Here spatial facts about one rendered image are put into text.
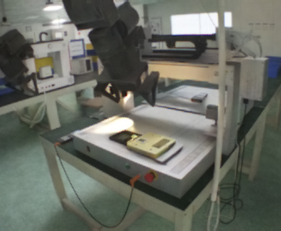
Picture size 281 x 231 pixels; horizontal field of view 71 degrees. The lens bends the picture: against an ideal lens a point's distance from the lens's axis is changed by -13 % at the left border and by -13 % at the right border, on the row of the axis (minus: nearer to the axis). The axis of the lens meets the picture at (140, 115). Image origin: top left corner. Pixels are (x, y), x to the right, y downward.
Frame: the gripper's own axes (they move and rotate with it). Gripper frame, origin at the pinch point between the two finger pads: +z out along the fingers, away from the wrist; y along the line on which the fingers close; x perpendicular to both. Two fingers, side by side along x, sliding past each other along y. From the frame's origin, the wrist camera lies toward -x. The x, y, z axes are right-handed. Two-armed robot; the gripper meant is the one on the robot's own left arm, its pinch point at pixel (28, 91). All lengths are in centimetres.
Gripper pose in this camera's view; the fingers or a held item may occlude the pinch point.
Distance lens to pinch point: 85.6
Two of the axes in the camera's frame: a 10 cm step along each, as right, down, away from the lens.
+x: -3.9, 7.6, -5.3
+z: 3.1, 6.5, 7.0
